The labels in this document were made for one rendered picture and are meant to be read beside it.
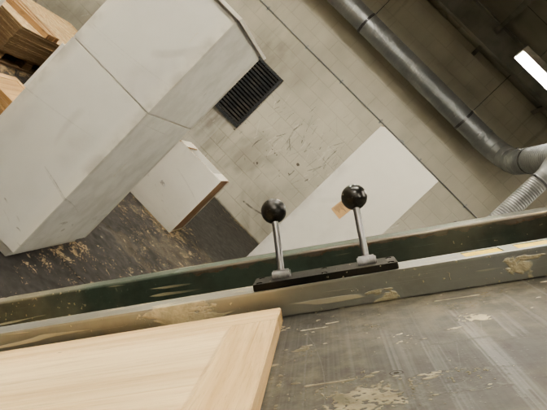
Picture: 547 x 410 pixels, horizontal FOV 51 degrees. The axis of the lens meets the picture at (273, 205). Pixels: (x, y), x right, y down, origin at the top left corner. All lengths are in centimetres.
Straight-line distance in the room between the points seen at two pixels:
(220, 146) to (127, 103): 593
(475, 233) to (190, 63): 215
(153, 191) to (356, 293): 504
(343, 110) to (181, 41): 595
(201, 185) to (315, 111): 354
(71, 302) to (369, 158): 339
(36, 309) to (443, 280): 74
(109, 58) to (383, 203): 223
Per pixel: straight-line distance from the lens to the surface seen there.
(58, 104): 318
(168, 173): 571
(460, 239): 105
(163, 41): 303
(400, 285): 79
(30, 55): 647
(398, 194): 431
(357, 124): 874
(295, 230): 432
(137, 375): 63
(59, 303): 115
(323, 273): 78
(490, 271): 81
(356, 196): 83
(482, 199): 894
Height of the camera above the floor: 153
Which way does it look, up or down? 6 degrees down
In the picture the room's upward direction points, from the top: 46 degrees clockwise
